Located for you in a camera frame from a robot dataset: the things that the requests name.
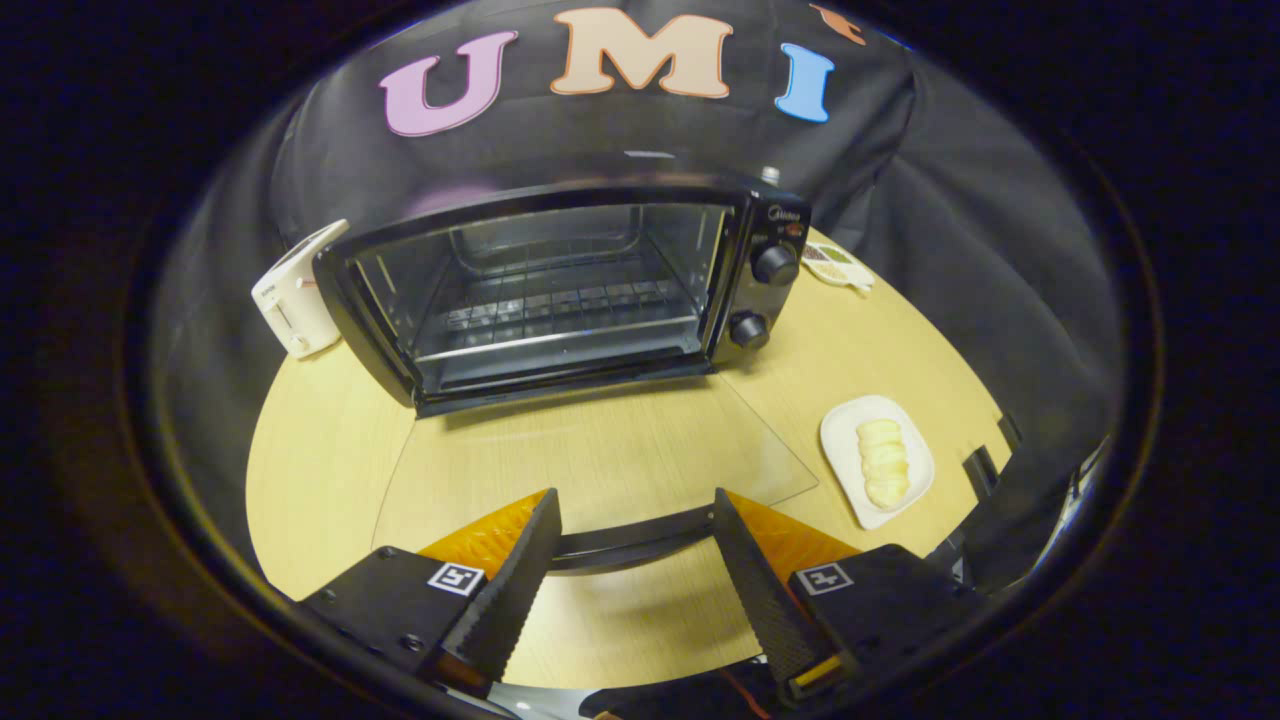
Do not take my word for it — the black toaster oven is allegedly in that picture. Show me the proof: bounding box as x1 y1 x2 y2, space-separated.
312 180 821 576

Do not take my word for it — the white pop-up toaster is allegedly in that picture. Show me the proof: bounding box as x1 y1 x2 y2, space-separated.
250 219 351 360

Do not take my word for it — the dark cloth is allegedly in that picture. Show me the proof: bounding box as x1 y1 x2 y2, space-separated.
580 662 796 720

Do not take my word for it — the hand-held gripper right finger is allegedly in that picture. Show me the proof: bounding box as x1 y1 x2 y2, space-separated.
713 488 991 707

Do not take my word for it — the yellow sliced bread roll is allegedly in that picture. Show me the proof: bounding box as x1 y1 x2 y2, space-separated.
856 418 911 511

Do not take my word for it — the black backdrop cloth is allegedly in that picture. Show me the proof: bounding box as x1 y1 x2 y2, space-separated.
150 0 1123 601

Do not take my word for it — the black table clamp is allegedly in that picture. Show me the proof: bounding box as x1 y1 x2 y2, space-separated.
960 415 1026 501

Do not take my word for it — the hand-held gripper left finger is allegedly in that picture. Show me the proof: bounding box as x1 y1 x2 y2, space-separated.
297 488 563 698

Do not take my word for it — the white square plate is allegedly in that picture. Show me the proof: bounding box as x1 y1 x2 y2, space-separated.
820 395 936 531

